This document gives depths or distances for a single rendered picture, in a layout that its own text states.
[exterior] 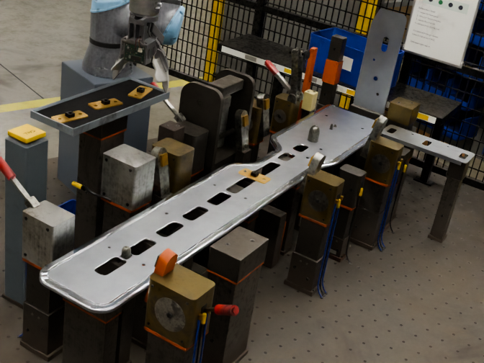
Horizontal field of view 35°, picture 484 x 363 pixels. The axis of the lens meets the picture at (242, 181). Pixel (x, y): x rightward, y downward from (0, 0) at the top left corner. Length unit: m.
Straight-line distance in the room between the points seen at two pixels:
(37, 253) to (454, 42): 1.68
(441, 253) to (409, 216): 0.23
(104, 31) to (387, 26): 0.91
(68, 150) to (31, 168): 0.67
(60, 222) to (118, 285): 0.19
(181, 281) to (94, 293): 0.18
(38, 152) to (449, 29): 1.57
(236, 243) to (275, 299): 0.45
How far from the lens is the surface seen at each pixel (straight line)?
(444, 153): 2.46
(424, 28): 2.84
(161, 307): 1.51
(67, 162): 2.49
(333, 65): 2.71
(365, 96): 2.66
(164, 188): 1.91
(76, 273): 1.60
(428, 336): 2.13
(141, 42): 1.95
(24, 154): 1.78
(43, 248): 1.68
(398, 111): 2.59
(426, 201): 2.82
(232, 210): 1.87
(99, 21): 2.28
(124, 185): 1.82
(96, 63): 2.31
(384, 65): 2.61
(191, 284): 1.49
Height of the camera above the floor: 1.92
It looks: 27 degrees down
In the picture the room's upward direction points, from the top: 9 degrees clockwise
